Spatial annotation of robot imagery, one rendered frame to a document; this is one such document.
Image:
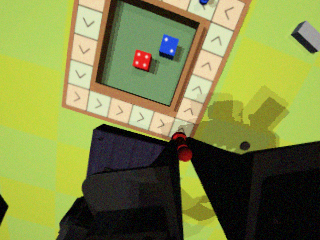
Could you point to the blue die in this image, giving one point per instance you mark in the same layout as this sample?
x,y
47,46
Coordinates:
x,y
168,47

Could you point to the blue pawn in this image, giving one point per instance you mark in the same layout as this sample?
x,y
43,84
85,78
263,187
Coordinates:
x,y
203,2

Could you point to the red die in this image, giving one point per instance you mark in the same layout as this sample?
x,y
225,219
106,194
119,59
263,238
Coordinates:
x,y
142,60

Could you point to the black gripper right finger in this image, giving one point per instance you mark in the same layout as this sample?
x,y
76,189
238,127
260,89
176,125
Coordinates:
x,y
233,181

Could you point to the red pawn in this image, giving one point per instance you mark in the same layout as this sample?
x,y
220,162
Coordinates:
x,y
184,152

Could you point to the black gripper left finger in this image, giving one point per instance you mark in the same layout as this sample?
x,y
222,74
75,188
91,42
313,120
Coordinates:
x,y
157,184

